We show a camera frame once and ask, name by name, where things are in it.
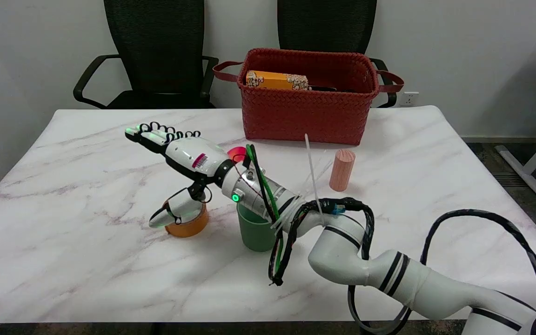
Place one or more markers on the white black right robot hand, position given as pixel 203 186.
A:
pixel 193 156

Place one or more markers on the wooden cylinder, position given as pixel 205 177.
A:
pixel 342 170

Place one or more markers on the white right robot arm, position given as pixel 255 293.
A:
pixel 342 251

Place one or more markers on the red orange toy mango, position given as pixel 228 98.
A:
pixel 236 152

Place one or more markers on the orange tape roll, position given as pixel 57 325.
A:
pixel 193 226

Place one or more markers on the green mug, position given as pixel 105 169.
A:
pixel 254 232

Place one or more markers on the orange snack box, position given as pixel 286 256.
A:
pixel 272 81

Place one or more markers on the black mesh office chair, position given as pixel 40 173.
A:
pixel 156 46
pixel 324 23

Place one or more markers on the white zip tie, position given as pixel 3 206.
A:
pixel 311 163

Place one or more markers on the red woven basket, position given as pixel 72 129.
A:
pixel 305 116

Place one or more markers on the black item in basket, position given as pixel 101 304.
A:
pixel 321 88

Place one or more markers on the white wall socket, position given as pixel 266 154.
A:
pixel 410 98

